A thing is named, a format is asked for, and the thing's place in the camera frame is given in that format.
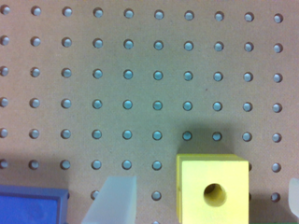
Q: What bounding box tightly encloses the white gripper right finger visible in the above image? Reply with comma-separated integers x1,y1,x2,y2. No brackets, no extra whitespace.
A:
288,178,299,217

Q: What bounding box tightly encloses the purple wooden block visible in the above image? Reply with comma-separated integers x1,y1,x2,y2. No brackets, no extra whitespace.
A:
0,185,69,224

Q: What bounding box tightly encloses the yellow wooden block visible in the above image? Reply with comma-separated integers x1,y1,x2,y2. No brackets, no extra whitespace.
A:
177,154,249,224

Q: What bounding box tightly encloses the brown pegboard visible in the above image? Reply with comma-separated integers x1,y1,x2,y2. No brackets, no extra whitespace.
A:
0,0,299,224

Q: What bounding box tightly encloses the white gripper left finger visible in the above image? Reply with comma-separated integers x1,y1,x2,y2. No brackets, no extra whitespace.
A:
81,176,136,224

